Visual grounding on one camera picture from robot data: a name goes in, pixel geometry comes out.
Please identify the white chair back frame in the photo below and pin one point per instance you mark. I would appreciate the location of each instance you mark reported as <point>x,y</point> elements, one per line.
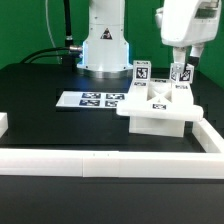
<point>160,99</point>

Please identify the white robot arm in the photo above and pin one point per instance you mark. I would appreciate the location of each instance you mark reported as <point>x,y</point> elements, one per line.
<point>105,52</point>

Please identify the white sheet with markers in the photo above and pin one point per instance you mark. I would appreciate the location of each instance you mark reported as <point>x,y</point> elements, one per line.
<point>77,99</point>

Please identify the white chair seat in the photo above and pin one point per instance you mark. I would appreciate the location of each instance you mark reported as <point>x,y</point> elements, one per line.
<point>152,126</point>

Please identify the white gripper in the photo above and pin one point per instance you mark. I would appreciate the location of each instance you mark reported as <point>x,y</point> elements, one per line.
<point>188,22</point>

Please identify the white U-shaped obstacle fence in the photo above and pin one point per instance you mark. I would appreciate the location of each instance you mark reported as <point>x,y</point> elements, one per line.
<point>206,165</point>

